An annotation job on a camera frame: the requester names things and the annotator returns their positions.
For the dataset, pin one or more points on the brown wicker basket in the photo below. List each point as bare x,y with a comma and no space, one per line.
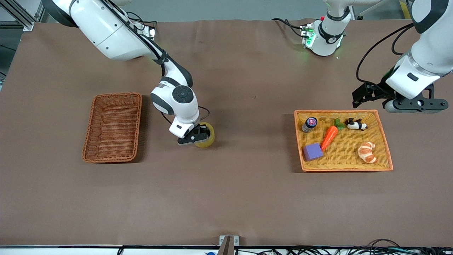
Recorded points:
113,129

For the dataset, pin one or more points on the small jar blue lid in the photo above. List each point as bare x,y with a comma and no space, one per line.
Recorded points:
309,124

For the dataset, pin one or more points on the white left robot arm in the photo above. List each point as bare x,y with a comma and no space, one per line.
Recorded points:
431,49

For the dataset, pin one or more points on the aluminium frame profile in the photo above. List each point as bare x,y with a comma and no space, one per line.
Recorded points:
21,17

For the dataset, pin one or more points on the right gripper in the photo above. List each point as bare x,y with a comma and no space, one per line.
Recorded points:
203,132

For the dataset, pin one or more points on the toy croissant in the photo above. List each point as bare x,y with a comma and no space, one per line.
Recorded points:
366,152

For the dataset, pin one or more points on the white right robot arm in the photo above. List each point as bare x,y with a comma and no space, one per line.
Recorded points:
113,35

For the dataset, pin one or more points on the yellow wicker basket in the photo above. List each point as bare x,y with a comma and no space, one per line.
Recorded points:
348,159

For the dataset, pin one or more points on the brown table cloth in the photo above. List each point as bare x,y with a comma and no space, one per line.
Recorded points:
226,184

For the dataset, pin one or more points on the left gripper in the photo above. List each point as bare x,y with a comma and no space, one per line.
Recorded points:
378,90

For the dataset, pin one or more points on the orange toy carrot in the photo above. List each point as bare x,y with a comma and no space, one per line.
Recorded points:
329,137

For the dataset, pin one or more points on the clear yellowish tape roll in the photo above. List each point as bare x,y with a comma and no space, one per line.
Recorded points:
211,140

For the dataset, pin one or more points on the black white panda toy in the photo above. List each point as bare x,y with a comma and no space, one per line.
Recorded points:
355,124

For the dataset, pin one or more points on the purple foam block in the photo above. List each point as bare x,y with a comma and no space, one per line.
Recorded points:
313,152

